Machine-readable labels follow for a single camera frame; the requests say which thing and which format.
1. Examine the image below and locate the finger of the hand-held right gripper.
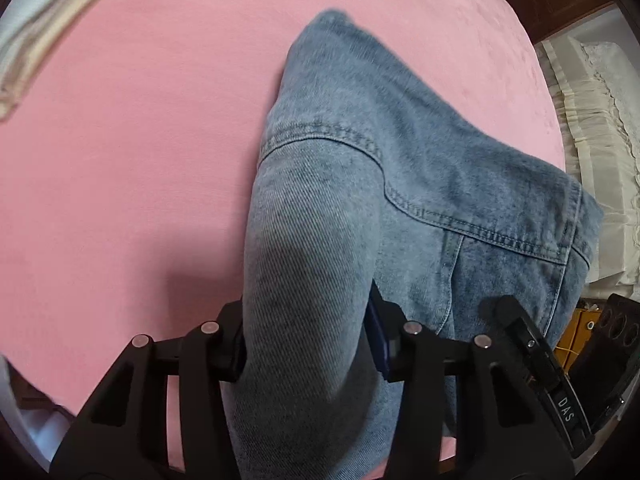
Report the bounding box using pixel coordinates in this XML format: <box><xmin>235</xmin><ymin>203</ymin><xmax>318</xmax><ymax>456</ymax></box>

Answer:
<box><xmin>480</xmin><ymin>295</ymin><xmax>557</xmax><ymax>382</ymax></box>

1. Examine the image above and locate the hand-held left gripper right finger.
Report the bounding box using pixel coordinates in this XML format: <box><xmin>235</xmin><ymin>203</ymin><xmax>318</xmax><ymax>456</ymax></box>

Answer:
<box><xmin>365</xmin><ymin>282</ymin><xmax>576</xmax><ymax>480</ymax></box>

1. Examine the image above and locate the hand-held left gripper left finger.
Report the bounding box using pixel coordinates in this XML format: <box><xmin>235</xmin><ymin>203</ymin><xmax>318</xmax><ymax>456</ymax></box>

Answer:
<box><xmin>50</xmin><ymin>300</ymin><xmax>247</xmax><ymax>480</ymax></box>

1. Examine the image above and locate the blue denim jacket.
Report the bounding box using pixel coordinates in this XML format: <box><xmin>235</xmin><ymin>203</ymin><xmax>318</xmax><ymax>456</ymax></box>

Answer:
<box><xmin>227</xmin><ymin>8</ymin><xmax>605</xmax><ymax>480</ymax></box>

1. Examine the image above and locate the wooden drawer cabinet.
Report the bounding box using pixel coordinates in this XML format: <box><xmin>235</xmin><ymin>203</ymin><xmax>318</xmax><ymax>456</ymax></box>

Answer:
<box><xmin>552</xmin><ymin>297</ymin><xmax>608</xmax><ymax>373</ymax></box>

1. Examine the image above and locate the pink plush bed blanket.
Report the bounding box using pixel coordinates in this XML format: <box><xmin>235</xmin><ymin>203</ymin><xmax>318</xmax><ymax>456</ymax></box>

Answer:
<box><xmin>0</xmin><ymin>0</ymin><xmax>568</xmax><ymax>471</ymax></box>

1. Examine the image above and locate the cream lace furniture cover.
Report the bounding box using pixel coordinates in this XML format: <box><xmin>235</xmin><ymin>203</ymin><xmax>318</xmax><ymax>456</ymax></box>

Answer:
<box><xmin>534</xmin><ymin>7</ymin><xmax>640</xmax><ymax>286</ymax></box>

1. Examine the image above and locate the white printed box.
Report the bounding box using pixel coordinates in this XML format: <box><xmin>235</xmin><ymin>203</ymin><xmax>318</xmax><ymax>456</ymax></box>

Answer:
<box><xmin>0</xmin><ymin>355</ymin><xmax>71</xmax><ymax>461</ymax></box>

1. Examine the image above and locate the cream folded garment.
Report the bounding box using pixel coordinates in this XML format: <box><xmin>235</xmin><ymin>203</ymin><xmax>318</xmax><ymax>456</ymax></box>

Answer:
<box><xmin>0</xmin><ymin>0</ymin><xmax>123</xmax><ymax>122</ymax></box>

